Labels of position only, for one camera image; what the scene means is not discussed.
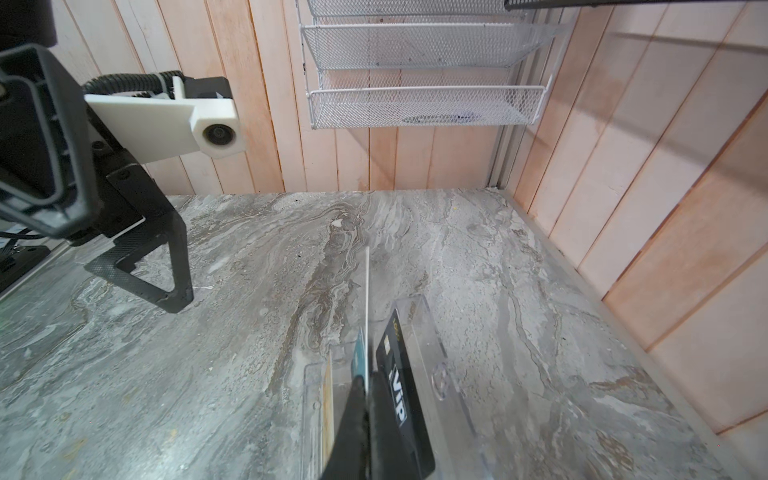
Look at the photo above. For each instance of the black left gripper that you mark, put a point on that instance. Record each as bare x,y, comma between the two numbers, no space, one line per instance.
65,174

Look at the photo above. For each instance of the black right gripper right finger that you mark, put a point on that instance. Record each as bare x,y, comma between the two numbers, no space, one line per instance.
389,458

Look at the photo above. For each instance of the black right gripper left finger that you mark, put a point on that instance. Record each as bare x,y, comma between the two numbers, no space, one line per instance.
349,455

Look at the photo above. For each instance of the teal VIP card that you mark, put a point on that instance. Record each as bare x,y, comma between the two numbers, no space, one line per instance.
358,364

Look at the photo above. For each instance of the beige card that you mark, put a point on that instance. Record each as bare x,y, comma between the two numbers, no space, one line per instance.
327,417

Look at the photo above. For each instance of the clear acrylic card stand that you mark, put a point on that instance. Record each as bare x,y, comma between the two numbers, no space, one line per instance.
458,450

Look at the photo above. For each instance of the black card in stand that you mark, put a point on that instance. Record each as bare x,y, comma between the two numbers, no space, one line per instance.
392,359

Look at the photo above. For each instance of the black mesh basket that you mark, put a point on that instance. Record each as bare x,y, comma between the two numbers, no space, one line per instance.
512,5

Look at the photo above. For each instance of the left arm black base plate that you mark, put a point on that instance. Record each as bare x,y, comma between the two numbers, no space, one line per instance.
17,261

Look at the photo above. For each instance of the white wire mesh shelf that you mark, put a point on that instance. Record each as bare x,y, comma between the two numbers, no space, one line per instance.
380,64

